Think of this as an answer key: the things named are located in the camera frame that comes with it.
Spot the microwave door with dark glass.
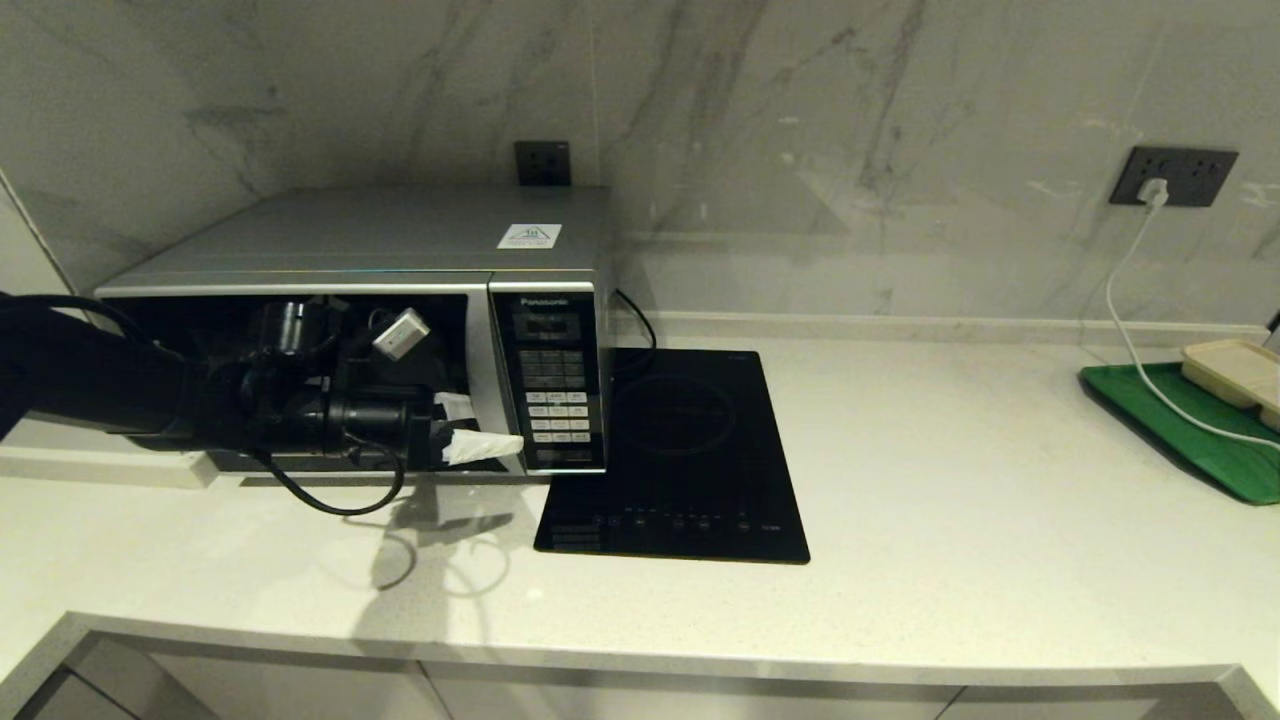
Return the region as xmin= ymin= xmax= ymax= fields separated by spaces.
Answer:
xmin=95 ymin=278 xmax=529 ymax=477

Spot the silver Panasonic microwave oven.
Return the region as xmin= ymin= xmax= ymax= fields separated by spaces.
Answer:
xmin=95 ymin=183 xmax=619 ymax=477

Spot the black induction cooktop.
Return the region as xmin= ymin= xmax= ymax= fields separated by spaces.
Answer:
xmin=533 ymin=347 xmax=811 ymax=566

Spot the grey cabinet front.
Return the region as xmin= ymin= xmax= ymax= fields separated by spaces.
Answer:
xmin=10 ymin=660 xmax=146 ymax=720
xmin=65 ymin=628 xmax=456 ymax=720
xmin=420 ymin=655 xmax=963 ymax=720
xmin=930 ymin=680 xmax=1246 ymax=720

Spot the green plastic tray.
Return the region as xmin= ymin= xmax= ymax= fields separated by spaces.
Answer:
xmin=1078 ymin=360 xmax=1280 ymax=505

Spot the beige lunch container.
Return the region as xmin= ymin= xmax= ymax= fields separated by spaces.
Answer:
xmin=1178 ymin=338 xmax=1280 ymax=436

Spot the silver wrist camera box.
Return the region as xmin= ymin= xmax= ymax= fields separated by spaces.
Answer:
xmin=371 ymin=307 xmax=432 ymax=362

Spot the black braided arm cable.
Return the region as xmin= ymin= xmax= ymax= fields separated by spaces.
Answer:
xmin=248 ymin=445 xmax=407 ymax=519

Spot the small dark wall socket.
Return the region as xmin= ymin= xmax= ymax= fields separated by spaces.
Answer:
xmin=514 ymin=140 xmax=574 ymax=188

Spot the white cable with plug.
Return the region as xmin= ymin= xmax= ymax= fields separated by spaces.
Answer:
xmin=1104 ymin=177 xmax=1280 ymax=456

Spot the wide dark wall socket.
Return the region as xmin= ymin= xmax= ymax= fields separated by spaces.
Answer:
xmin=1108 ymin=146 xmax=1240 ymax=209

